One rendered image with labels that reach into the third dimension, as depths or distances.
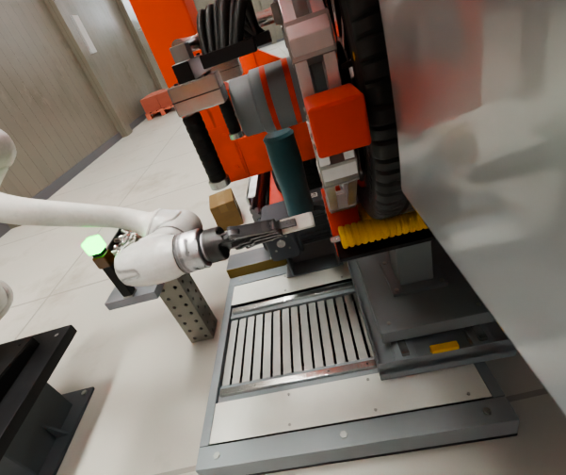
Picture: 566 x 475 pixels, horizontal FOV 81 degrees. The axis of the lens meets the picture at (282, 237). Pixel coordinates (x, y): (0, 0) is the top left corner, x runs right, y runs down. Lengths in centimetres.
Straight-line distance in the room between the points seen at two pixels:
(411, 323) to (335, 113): 68
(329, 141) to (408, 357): 68
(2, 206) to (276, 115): 60
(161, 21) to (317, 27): 81
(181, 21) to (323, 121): 87
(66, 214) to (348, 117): 67
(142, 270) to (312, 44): 53
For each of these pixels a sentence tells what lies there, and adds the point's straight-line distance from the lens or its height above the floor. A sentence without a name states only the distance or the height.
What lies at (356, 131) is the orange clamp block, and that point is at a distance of 48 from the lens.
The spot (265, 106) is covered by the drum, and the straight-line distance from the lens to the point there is 75.
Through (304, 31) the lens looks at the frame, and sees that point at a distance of 54.
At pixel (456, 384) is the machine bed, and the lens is 107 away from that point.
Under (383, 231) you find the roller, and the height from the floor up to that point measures 52.
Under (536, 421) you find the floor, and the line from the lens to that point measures 114.
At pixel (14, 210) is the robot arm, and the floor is 83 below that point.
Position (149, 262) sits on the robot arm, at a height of 66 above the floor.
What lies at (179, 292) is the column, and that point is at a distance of 133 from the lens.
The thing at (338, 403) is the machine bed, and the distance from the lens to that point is 106.
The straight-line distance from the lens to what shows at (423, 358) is 101.
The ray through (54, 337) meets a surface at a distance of 151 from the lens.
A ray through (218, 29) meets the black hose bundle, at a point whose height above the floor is 100.
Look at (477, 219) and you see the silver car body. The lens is 28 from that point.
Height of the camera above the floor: 99
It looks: 32 degrees down
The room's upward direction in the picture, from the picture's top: 20 degrees counter-clockwise
